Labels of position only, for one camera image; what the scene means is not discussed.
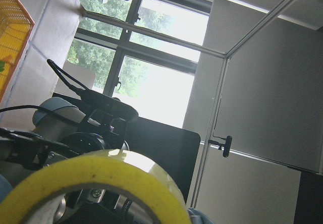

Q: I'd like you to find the yellow tape roll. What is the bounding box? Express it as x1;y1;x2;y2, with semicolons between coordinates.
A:
1;149;190;223

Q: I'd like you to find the wall mounted black camera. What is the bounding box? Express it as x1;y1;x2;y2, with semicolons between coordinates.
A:
209;135;233;157

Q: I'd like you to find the toy carrot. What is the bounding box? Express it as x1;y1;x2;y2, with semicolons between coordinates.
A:
0;55;13;72

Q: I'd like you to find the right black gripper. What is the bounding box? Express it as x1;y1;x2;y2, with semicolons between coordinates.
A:
0;127;132;224

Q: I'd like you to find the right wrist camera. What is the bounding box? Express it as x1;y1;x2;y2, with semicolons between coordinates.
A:
77;89;139;122

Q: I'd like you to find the yellow plastic basket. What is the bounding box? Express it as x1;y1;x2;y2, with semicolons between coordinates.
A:
1;0;34;98

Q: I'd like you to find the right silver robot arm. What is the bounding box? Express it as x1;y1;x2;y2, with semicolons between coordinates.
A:
1;97;138;179

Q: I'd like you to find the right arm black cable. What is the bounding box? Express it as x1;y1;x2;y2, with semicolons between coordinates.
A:
0;59;101;124

